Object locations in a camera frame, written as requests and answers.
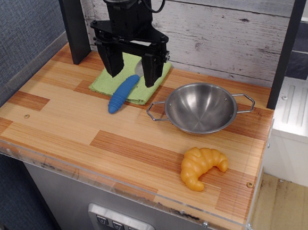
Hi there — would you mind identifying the white grooved side unit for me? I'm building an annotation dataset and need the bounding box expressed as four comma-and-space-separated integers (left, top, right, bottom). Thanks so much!
262, 78, 308, 187

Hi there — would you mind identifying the black vertical post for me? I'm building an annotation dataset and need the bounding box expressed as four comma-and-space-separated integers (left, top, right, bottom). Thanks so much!
267, 0, 307, 109
59, 0, 91, 65

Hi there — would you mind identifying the black right vertical post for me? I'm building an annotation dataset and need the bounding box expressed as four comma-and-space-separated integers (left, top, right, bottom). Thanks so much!
267, 0, 307, 109

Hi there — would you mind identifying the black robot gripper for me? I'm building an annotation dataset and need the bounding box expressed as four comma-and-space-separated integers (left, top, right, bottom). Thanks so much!
90, 0, 169, 88

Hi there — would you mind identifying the orange plastic croissant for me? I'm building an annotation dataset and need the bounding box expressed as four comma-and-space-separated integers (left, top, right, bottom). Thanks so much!
180, 147, 228, 191

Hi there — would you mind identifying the steel bowl with wire handles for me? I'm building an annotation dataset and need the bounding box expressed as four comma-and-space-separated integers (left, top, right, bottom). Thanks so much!
147, 82, 255, 134

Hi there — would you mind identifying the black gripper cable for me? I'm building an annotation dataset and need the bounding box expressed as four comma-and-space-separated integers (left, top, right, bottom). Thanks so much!
139, 0, 168, 15

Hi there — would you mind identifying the black left vertical post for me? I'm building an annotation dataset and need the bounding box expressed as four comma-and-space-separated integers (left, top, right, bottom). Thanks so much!
59, 0, 91, 65

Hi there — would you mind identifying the green cloth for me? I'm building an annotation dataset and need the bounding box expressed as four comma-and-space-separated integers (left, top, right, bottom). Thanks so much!
89, 53, 171, 105

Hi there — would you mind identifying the blue handled metal spoon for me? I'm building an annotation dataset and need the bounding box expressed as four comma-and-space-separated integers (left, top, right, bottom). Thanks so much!
108, 60, 144, 114

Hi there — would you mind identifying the clear acrylic edge guard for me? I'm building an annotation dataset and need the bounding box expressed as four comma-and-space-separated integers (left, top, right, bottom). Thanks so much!
0, 140, 252, 230

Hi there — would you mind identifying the silver dispenser button panel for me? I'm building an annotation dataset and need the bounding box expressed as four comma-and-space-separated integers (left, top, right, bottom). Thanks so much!
88, 203, 155, 230

